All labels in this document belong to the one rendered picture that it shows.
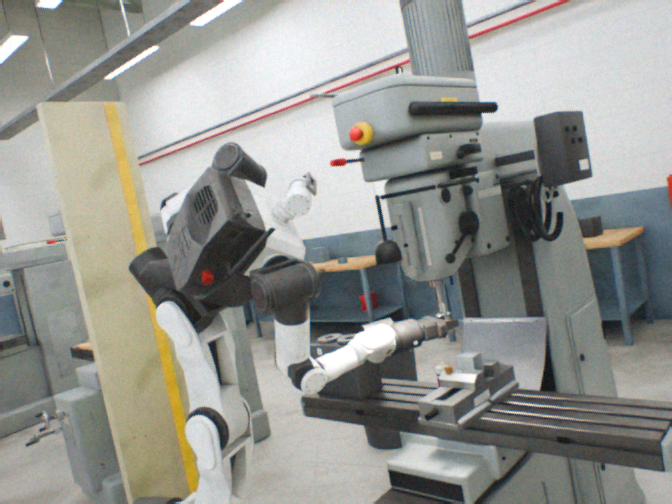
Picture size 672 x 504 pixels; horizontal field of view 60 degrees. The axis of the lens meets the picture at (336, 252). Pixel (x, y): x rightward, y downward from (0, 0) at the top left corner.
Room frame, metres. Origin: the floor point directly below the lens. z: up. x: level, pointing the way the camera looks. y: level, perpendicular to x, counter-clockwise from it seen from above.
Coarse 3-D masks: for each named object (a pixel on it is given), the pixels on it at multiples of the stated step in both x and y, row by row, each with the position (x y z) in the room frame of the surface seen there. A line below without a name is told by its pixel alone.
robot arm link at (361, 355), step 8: (376, 328) 1.64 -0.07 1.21; (384, 328) 1.64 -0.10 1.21; (360, 336) 1.62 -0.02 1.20; (368, 336) 1.62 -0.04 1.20; (376, 336) 1.62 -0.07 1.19; (384, 336) 1.63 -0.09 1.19; (392, 336) 1.63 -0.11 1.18; (352, 344) 1.62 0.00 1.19; (360, 344) 1.60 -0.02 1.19; (368, 344) 1.60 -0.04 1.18; (376, 344) 1.60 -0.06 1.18; (384, 344) 1.61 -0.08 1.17; (360, 352) 1.60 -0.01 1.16; (368, 352) 1.59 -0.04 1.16; (360, 360) 1.60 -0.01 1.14
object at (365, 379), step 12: (324, 336) 2.10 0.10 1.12; (336, 336) 2.06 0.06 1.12; (348, 336) 2.02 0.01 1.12; (312, 348) 2.06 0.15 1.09; (324, 348) 2.01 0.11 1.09; (336, 348) 1.97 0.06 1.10; (348, 372) 1.94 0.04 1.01; (360, 372) 1.93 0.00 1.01; (372, 372) 1.97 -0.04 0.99; (336, 384) 1.99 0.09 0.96; (348, 384) 1.95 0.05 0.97; (360, 384) 1.92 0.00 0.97; (372, 384) 1.97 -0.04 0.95; (348, 396) 1.96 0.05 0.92; (360, 396) 1.92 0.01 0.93
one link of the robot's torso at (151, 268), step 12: (144, 252) 1.70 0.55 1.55; (156, 252) 1.72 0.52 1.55; (132, 264) 1.70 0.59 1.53; (144, 264) 1.69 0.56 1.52; (156, 264) 1.65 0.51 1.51; (168, 264) 1.64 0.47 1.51; (144, 276) 1.67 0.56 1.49; (156, 276) 1.65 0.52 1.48; (168, 276) 1.64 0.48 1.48; (144, 288) 1.70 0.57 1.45; (156, 288) 1.67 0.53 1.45; (192, 300) 1.61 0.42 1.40; (204, 312) 1.60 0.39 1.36; (216, 312) 1.66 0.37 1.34; (204, 324) 1.67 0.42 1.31
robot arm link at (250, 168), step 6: (246, 156) 1.65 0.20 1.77; (246, 162) 1.65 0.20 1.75; (252, 162) 1.67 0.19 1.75; (246, 168) 1.65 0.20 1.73; (252, 168) 1.67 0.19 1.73; (258, 168) 1.70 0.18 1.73; (246, 174) 1.66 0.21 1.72; (252, 174) 1.68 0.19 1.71; (258, 174) 1.70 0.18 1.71; (252, 180) 1.69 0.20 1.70; (258, 180) 1.70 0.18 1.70
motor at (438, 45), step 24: (408, 0) 1.88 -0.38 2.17; (432, 0) 1.85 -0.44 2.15; (456, 0) 1.87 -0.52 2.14; (408, 24) 1.91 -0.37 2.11; (432, 24) 1.85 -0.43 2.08; (456, 24) 1.86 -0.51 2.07; (408, 48) 1.95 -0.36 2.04; (432, 48) 1.86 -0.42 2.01; (456, 48) 1.85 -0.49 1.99; (432, 72) 1.86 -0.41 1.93; (456, 72) 1.85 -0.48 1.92
